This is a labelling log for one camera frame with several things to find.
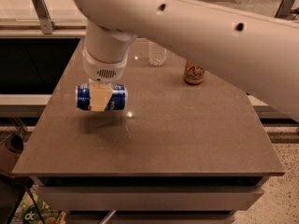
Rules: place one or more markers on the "blue pepsi can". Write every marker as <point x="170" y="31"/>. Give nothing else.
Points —
<point x="116" y="102"/>

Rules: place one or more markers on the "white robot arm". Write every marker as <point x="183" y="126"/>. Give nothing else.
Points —
<point x="257" y="54"/>

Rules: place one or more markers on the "clear plastic water bottle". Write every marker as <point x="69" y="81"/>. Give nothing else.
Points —
<point x="157" y="54"/>

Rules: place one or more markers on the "left metal railing bracket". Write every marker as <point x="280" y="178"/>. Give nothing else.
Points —
<point x="47" y="26"/>

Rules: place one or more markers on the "right metal railing bracket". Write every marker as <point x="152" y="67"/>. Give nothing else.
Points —
<point x="285" y="9"/>

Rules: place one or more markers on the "orange lacroix can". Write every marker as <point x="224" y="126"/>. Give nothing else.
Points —
<point x="193" y="74"/>

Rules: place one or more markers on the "metal railing bracket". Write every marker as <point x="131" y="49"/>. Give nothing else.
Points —
<point x="47" y="26"/>
<point x="285" y="9"/>

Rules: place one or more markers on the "green snack bag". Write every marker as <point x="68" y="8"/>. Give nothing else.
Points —
<point x="36" y="211"/>

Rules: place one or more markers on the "black chair frame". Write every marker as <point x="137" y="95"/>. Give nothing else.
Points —
<point x="12" y="189"/>

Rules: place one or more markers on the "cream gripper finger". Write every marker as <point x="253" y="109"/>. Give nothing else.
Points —
<point x="100" y="94"/>

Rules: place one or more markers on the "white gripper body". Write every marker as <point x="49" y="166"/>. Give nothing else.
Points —
<point x="104" y="69"/>

